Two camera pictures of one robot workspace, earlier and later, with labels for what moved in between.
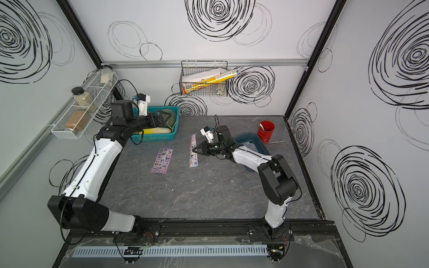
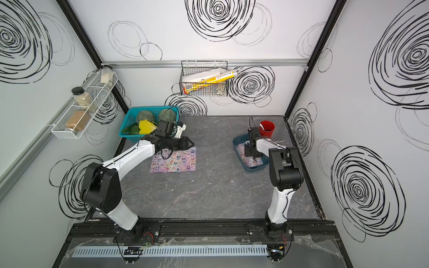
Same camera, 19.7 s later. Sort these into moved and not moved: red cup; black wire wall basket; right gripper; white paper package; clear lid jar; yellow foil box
Moved: right gripper
Not moved: clear lid jar; yellow foil box; white paper package; red cup; black wire wall basket
